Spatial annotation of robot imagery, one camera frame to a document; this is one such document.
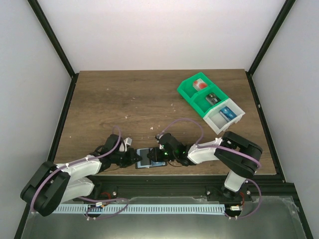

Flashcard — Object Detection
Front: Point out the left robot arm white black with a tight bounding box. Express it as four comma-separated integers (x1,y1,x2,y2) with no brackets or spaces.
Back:
20,134,142,216

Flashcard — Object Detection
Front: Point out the black card in bin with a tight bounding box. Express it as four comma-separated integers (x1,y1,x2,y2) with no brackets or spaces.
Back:
205,93,221,105

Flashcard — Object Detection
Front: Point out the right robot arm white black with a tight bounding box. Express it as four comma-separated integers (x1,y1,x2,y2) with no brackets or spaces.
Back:
147,131,263,201

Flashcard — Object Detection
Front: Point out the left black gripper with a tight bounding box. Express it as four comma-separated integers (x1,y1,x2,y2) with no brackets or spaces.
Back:
112,148,143,168

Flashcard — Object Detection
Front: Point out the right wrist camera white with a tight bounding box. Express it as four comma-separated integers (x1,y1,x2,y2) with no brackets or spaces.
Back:
155,134,163,145

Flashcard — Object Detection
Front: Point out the light blue slotted cable duct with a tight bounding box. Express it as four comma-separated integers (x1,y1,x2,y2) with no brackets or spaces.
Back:
54,204,225,215

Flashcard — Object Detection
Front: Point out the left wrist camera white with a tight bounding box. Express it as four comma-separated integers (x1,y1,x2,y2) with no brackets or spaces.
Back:
119,137,133,152

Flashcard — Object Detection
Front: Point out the red white card in bin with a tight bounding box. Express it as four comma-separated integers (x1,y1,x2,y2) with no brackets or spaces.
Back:
192,79,207,91

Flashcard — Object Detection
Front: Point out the green white sorting bin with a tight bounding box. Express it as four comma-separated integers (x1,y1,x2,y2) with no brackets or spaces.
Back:
177,72,245,134

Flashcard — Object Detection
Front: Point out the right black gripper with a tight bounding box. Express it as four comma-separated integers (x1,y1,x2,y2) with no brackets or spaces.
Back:
148,147,177,162

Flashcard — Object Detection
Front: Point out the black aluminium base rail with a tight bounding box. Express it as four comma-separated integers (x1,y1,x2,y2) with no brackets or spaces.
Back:
72,175,295,200

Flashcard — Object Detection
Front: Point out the blue card in bin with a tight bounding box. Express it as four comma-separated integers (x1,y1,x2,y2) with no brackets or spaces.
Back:
219,106,237,122

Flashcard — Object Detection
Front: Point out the black card holder wallet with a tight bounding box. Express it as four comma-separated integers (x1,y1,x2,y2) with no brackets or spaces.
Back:
135,148,167,169

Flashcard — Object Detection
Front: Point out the left black frame post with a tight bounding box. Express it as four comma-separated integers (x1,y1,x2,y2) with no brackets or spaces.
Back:
26,0,76,78

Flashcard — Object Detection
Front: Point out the right black frame post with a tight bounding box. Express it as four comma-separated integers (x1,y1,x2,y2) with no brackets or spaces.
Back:
248,0,297,75

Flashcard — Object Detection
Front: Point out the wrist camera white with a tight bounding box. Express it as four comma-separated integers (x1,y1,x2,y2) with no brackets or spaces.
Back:
155,134,163,145
119,137,133,152

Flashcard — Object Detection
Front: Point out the black frame post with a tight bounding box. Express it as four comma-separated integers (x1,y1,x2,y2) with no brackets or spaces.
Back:
26,0,76,78
248,0,297,75

